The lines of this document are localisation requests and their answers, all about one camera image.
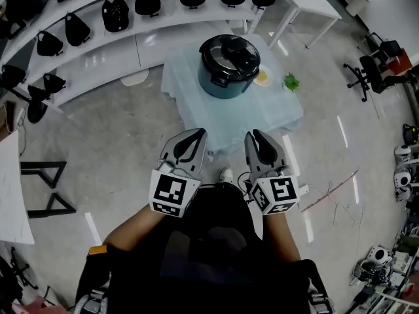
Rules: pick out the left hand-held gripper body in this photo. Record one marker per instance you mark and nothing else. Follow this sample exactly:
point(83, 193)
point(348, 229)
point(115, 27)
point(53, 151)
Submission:
point(170, 188)

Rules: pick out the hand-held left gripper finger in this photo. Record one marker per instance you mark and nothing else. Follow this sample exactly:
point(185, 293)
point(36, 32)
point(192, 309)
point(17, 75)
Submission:
point(200, 152)
point(170, 144)

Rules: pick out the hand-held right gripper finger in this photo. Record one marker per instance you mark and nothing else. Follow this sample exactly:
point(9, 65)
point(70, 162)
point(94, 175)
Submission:
point(250, 152)
point(271, 152)

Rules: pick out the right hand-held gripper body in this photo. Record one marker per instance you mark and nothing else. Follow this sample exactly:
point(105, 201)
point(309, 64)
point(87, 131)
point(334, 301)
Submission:
point(278, 191)

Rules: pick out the dark teal pressure cooker pot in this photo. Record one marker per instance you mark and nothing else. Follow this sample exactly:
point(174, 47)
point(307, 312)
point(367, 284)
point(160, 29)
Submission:
point(219, 88)

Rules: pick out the black pressure cooker lid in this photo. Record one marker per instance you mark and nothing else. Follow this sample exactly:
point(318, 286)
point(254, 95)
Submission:
point(230, 56)

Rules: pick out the person's left forearm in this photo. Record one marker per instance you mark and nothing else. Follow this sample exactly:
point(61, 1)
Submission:
point(134, 227)

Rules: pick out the person's right forearm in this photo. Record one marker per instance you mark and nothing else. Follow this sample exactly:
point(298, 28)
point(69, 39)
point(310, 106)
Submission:
point(281, 237)

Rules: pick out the person's white shoe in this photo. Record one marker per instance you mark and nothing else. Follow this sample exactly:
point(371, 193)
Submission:
point(226, 175)

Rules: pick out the light blue tablecloth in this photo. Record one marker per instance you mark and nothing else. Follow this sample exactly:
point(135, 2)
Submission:
point(235, 116)

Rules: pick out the small green plant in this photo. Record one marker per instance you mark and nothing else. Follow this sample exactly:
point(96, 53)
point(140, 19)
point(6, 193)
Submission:
point(291, 82)

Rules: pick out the person's black clothed torso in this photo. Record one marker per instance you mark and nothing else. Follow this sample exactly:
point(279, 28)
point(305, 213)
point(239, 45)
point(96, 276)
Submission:
point(209, 250)

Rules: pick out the white round floor plate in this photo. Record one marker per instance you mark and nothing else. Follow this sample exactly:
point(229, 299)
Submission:
point(134, 77)

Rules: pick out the white plate with yellow food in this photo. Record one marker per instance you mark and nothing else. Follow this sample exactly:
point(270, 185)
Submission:
point(262, 76)

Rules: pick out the white shelf unit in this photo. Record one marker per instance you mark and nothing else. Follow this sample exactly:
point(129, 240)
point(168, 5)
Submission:
point(108, 57)

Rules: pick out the white helmet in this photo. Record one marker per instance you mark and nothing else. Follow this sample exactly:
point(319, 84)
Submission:
point(379, 255)
point(402, 179)
point(402, 154)

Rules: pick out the white table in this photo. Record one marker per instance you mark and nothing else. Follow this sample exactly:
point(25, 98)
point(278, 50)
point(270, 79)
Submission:
point(307, 2)

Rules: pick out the white board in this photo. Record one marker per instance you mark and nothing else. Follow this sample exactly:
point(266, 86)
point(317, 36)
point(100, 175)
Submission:
point(13, 195)

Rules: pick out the red-brown box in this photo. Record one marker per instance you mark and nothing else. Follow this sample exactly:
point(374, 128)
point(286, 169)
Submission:
point(401, 62)

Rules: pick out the black metal stand frame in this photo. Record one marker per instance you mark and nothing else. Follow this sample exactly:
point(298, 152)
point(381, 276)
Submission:
point(49, 188)

